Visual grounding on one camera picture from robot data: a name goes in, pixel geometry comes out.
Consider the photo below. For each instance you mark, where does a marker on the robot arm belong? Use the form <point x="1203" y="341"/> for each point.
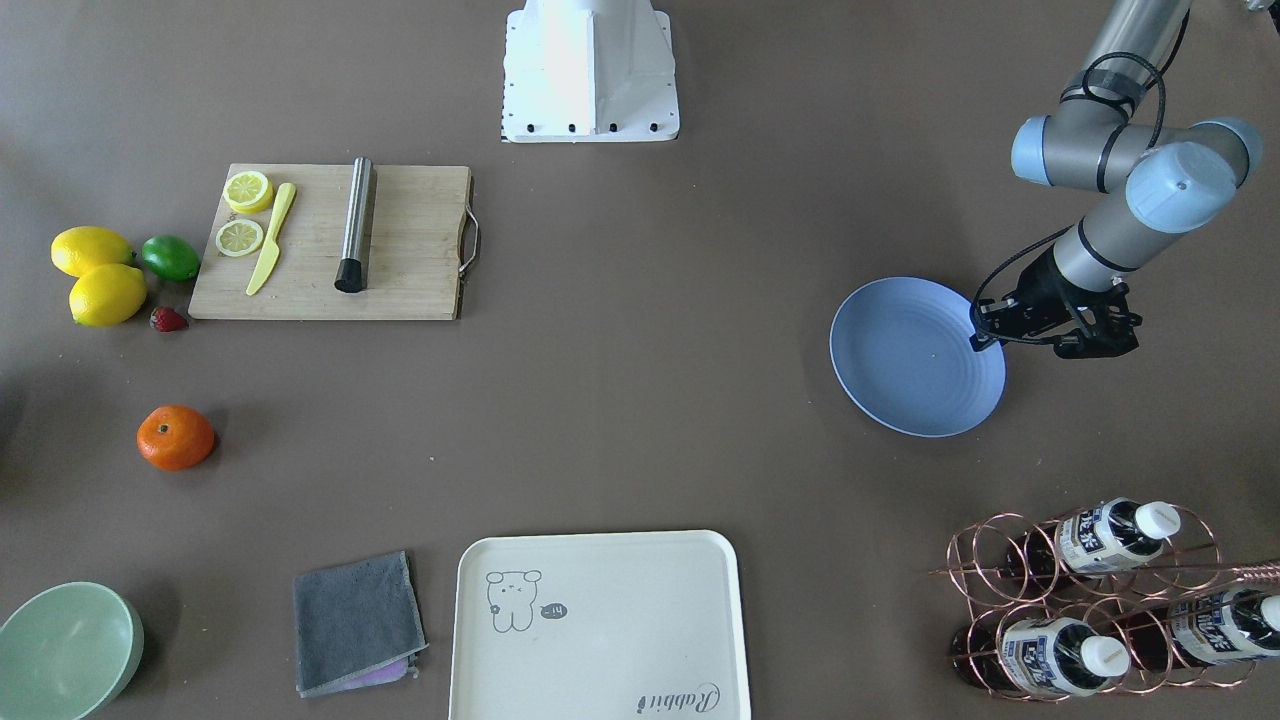
<point x="1158" y="183"/>

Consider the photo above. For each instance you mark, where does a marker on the wooden cutting board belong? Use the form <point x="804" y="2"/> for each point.
<point x="417" y="247"/>

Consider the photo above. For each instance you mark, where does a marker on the green bowl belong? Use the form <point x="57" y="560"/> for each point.
<point x="69" y="651"/>

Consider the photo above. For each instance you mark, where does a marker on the dark drink bottle middle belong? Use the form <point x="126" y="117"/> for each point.
<point x="1115" y="535"/>

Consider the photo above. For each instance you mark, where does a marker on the cream rectangular tray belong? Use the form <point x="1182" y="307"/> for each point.
<point x="637" y="625"/>

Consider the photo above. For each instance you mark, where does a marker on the white camera mast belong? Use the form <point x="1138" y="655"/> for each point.
<point x="589" y="72"/>

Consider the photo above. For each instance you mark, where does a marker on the metal cylinder tool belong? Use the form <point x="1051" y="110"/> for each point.
<point x="354" y="264"/>

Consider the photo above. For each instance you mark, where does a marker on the lemon slice at corner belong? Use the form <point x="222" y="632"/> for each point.
<point x="248" y="192"/>

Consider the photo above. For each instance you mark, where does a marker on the yellow lemon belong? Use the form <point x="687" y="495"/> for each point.
<point x="78" y="250"/>
<point x="107" y="295"/>

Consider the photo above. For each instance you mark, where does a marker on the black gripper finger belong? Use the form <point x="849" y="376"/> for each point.
<point x="981" y="340"/>

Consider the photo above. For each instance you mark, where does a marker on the orange fruit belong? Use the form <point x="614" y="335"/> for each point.
<point x="175" y="437"/>

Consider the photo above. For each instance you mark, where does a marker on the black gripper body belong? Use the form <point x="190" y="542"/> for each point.
<point x="1038" y="287"/>

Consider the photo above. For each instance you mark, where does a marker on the lemon slice near knife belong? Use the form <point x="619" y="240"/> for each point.
<point x="239" y="237"/>

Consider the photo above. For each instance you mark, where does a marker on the copper wire bottle rack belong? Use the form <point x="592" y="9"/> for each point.
<point x="988" y="563"/>

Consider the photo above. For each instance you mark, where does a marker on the yellow plastic knife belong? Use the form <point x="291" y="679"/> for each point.
<point x="270" y="251"/>

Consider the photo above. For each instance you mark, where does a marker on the green lime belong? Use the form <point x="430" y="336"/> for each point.
<point x="171" y="258"/>

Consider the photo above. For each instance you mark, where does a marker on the dark drink bottle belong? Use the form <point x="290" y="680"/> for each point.
<point x="1212" y="629"/>
<point x="1115" y="535"/>
<point x="1040" y="659"/>

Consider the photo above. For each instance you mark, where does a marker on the red strawberry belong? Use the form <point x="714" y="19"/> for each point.
<point x="166" y="319"/>

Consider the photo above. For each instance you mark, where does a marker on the dark drink bottle front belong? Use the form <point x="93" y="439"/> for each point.
<point x="1040" y="659"/>

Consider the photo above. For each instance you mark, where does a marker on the blue plate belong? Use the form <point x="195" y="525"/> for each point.
<point x="900" y="348"/>

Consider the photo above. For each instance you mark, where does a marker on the dark drink bottle back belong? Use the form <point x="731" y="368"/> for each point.
<point x="1212" y="629"/>

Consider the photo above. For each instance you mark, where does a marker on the grey folded cloth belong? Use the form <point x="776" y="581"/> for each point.
<point x="356" y="625"/>

